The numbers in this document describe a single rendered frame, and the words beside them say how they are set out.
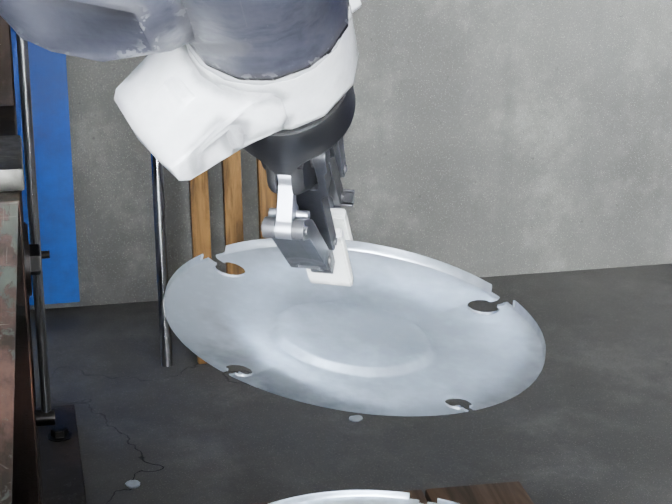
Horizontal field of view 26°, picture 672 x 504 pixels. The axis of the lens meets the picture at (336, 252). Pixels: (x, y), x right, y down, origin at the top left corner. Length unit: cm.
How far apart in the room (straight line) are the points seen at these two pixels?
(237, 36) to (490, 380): 49
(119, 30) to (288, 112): 11
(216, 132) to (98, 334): 202
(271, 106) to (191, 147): 5
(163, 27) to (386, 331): 44
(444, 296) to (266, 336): 17
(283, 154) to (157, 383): 173
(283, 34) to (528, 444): 164
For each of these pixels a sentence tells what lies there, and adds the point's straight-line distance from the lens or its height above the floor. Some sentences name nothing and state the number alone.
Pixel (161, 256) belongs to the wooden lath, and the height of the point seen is 20.
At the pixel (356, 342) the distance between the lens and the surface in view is 112.
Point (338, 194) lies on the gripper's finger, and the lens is 94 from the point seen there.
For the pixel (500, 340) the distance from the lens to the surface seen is 107.
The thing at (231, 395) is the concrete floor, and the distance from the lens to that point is 246.
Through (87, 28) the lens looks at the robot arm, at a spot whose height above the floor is 86.
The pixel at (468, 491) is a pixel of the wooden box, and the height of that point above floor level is 35.
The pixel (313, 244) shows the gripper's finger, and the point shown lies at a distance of 87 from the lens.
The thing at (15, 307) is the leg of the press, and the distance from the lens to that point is 137.
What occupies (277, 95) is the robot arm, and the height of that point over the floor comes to 82.
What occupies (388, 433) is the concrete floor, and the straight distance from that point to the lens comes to 232.
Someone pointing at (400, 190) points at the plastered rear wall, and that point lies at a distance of 295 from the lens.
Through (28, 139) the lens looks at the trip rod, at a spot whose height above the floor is 53.
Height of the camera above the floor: 97
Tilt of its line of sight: 18 degrees down
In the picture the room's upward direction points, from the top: straight up
